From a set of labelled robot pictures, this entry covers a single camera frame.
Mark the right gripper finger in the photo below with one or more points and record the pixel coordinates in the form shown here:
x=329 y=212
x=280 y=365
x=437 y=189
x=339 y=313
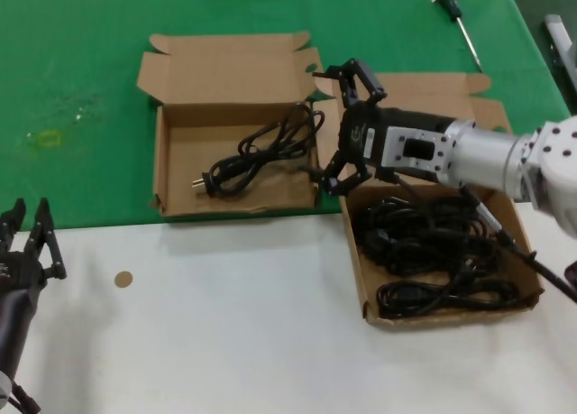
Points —
x=342 y=179
x=365 y=78

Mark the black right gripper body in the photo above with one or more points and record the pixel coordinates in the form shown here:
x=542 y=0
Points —
x=360 y=134

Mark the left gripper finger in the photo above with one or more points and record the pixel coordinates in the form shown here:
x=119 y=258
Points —
x=11 y=220
x=45 y=247

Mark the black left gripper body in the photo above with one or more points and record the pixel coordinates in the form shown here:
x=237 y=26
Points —
x=18 y=272

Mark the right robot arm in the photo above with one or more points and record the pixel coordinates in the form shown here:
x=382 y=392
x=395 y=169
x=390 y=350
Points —
x=487 y=157

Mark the cardboard box with open lid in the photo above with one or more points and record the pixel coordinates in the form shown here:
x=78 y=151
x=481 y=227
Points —
x=419 y=91

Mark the cardboard box with torn edge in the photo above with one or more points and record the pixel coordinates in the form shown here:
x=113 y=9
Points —
x=234 y=76

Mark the small brown cardboard disc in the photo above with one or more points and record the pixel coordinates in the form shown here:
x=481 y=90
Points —
x=124 y=279

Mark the green tablecloth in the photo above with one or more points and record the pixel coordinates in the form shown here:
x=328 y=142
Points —
x=90 y=48

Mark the white metal bar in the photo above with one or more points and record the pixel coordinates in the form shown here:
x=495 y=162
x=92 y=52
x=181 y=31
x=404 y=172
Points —
x=559 y=35

